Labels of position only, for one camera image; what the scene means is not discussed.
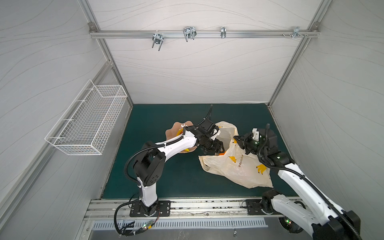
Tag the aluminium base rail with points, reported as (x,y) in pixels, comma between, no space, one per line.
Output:
(185,208)

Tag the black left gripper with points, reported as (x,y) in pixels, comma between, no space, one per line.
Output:
(216,148)

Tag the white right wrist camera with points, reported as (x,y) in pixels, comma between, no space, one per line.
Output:
(256,134)

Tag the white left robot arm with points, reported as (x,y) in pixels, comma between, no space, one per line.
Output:
(146,166)

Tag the metal bracket hook right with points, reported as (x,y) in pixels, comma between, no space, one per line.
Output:
(295,34)

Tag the metal U-bolt hook left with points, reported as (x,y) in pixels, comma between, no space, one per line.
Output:
(158,39)

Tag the cream banana-print plastic bag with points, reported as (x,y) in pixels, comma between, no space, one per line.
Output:
(235,165)

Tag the pink scalloped plastic bowl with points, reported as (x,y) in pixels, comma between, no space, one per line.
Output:
(177,130)

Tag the metal U-bolt hook middle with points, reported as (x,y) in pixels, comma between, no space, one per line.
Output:
(189,33)

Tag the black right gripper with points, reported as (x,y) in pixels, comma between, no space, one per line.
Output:
(243,142)

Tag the white wire basket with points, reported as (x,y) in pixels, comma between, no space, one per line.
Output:
(86,125)

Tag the white vented floor strip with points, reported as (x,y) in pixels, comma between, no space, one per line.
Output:
(174,224)

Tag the metal clamp hook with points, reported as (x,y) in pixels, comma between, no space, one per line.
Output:
(223,32)

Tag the aluminium top crossbar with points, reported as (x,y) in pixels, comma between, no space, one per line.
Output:
(201,34)

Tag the long yellow toy banana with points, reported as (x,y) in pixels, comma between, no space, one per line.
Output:
(180,132)

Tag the metal u-bolt hook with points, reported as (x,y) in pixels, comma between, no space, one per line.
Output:
(158,39)
(189,33)

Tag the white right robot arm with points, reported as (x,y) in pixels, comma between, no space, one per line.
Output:
(317,214)

